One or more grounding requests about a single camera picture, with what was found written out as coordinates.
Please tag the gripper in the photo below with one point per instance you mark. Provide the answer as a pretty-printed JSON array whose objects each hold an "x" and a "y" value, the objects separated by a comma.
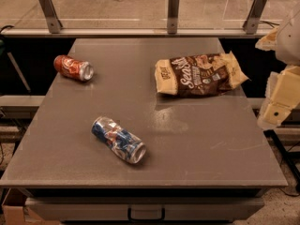
[{"x": 290, "y": 44}]

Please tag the brown sea salt chip bag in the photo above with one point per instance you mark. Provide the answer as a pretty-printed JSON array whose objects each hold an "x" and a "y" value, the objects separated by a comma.
[{"x": 196, "y": 76}]

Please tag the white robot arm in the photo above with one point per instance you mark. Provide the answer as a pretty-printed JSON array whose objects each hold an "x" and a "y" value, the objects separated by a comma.
[{"x": 284, "y": 40}]

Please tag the blue crushed soda can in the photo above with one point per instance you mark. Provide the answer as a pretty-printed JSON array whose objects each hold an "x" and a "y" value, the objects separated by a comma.
[{"x": 122, "y": 143}]

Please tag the red soda can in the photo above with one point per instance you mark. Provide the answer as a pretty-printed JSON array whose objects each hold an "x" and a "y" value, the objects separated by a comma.
[{"x": 74, "y": 69}]

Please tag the clear acrylic barrier panel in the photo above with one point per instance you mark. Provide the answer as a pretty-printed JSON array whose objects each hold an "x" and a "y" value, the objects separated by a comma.
[{"x": 96, "y": 14}]

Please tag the grey table drawer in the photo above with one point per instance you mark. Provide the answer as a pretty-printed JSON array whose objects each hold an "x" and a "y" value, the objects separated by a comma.
[{"x": 144, "y": 209}]

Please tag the cardboard box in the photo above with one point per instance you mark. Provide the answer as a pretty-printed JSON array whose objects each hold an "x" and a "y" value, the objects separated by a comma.
[{"x": 16, "y": 213}]

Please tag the right metal barrier bracket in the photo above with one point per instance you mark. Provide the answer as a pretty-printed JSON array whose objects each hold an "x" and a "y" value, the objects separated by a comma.
[{"x": 251, "y": 24}]

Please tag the metal barrier bracket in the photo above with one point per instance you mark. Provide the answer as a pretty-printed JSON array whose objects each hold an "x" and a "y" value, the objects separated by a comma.
[
  {"x": 251, "y": 24},
  {"x": 172, "y": 18},
  {"x": 53, "y": 23}
]

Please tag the middle metal barrier bracket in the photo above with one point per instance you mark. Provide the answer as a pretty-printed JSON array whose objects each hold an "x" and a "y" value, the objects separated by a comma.
[{"x": 172, "y": 18}]

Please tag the left metal barrier bracket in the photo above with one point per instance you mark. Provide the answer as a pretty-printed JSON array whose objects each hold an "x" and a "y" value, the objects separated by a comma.
[{"x": 53, "y": 23}]

